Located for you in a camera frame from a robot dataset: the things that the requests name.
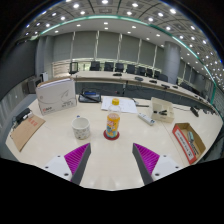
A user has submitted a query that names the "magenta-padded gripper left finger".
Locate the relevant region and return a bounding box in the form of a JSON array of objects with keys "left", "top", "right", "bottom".
[{"left": 42, "top": 142, "right": 92, "bottom": 186}]

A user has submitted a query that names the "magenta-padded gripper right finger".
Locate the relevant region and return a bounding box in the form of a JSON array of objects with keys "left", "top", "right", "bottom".
[{"left": 131, "top": 142, "right": 183, "bottom": 186}]

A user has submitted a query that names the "yellow-capped clear drink bottle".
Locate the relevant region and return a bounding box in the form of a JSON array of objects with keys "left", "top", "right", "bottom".
[{"left": 105, "top": 98, "right": 122, "bottom": 139}]

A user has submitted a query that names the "open brown cardboard box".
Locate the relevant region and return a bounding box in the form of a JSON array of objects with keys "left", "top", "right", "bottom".
[{"left": 171, "top": 122, "right": 207, "bottom": 166}]

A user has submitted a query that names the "black marker pen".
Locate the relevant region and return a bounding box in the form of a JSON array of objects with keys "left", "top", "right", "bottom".
[{"left": 191, "top": 141, "right": 200, "bottom": 156}]

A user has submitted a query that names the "grey board eraser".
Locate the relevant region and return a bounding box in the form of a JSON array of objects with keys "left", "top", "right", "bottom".
[{"left": 187, "top": 130, "right": 195, "bottom": 144}]

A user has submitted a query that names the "white patterned cup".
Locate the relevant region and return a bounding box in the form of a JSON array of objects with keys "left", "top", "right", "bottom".
[{"left": 71, "top": 116, "right": 92, "bottom": 141}]

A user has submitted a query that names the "brown paper envelope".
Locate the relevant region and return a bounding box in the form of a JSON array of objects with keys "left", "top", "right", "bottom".
[{"left": 9, "top": 114, "right": 47, "bottom": 153}]

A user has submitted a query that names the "white power strip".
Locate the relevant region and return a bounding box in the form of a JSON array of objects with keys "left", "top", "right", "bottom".
[{"left": 137, "top": 112, "right": 156, "bottom": 127}]

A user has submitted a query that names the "small open white box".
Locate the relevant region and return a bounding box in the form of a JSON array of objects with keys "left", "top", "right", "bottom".
[{"left": 150, "top": 96, "right": 175, "bottom": 124}]

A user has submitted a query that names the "black electronic device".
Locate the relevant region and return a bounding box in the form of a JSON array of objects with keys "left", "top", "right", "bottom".
[{"left": 12, "top": 107, "right": 33, "bottom": 126}]

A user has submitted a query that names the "black desk microphone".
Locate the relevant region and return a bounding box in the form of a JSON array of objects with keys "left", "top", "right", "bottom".
[{"left": 189, "top": 106, "right": 200, "bottom": 118}]

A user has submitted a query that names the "large white printed carton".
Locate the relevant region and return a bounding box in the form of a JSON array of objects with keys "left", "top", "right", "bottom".
[{"left": 35, "top": 78, "right": 78, "bottom": 116}]

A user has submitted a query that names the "white paper sheet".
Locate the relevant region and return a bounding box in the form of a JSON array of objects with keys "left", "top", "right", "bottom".
[{"left": 100, "top": 96, "right": 139, "bottom": 115}]

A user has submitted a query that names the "long curved conference desk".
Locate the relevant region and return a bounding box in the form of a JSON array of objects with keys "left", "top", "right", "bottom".
[{"left": 71, "top": 71, "right": 218, "bottom": 108}]

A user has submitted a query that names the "row of black office chairs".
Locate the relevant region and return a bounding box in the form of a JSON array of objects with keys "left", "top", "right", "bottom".
[{"left": 68, "top": 60, "right": 201, "bottom": 93}]

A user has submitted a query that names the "group of round ceiling lights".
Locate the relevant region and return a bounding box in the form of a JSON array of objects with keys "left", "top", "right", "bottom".
[{"left": 24, "top": 0, "right": 224, "bottom": 81}]

